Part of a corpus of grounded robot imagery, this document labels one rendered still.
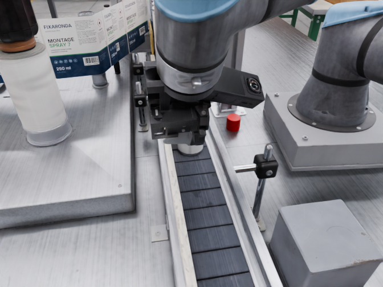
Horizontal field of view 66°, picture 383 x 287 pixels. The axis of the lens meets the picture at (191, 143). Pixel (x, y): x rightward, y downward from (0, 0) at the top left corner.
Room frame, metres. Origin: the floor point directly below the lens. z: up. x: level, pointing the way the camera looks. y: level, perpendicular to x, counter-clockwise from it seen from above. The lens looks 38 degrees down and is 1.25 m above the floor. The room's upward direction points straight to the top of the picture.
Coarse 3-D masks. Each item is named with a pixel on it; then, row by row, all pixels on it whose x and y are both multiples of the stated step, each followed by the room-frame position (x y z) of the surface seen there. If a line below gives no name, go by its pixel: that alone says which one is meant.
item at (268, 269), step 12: (216, 132) 0.40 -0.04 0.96; (216, 144) 0.37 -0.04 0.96; (228, 156) 0.34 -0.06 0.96; (228, 168) 0.31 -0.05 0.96; (228, 180) 0.30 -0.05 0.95; (240, 192) 0.26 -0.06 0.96; (240, 204) 0.25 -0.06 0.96; (252, 216) 0.23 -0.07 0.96; (252, 228) 0.21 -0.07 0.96; (252, 240) 0.19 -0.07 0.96; (264, 252) 0.18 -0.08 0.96; (264, 264) 0.16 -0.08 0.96; (264, 276) 0.16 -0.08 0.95; (276, 276) 0.15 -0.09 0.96
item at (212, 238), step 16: (176, 144) 0.47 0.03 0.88; (176, 160) 0.42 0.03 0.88; (192, 160) 0.42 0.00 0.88; (208, 160) 0.42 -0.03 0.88; (192, 176) 0.38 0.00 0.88; (208, 176) 0.38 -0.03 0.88; (192, 192) 0.34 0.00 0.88; (208, 192) 0.34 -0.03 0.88; (192, 208) 0.31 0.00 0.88; (208, 208) 0.31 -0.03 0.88; (224, 208) 0.31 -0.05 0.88; (192, 224) 0.28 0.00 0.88; (208, 224) 0.28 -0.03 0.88; (224, 224) 0.28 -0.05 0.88; (192, 240) 0.25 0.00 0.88; (208, 240) 0.25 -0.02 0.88; (224, 240) 0.25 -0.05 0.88; (192, 256) 0.22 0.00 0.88; (208, 256) 0.22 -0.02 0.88; (224, 256) 0.22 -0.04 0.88; (240, 256) 0.22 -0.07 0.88; (208, 272) 0.20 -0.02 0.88; (224, 272) 0.20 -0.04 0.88; (240, 272) 0.20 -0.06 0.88
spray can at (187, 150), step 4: (180, 144) 0.44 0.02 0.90; (184, 144) 0.44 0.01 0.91; (180, 148) 0.44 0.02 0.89; (184, 148) 0.44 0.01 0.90; (188, 148) 0.44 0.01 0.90; (192, 148) 0.44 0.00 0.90; (196, 148) 0.44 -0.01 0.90; (200, 148) 0.44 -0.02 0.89; (180, 152) 0.44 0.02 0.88; (184, 152) 0.44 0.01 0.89; (188, 152) 0.44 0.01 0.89; (192, 152) 0.44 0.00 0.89; (196, 152) 0.44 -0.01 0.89; (200, 152) 0.44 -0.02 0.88
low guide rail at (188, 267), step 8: (152, 56) 0.85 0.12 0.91; (168, 144) 0.43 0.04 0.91; (168, 152) 0.40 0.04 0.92; (168, 160) 0.38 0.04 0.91; (168, 168) 0.36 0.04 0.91; (176, 176) 0.34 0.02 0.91; (176, 184) 0.32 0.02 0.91; (176, 192) 0.31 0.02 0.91; (176, 200) 0.29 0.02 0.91; (176, 208) 0.28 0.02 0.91; (176, 216) 0.26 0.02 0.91; (184, 216) 0.26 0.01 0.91; (176, 224) 0.26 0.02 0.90; (184, 224) 0.25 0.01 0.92; (184, 232) 0.24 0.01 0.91; (184, 240) 0.22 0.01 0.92; (184, 248) 0.21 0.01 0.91; (184, 256) 0.20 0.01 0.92; (184, 264) 0.19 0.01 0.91; (192, 264) 0.19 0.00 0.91; (184, 272) 0.18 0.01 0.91; (192, 272) 0.18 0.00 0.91; (192, 280) 0.17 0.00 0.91
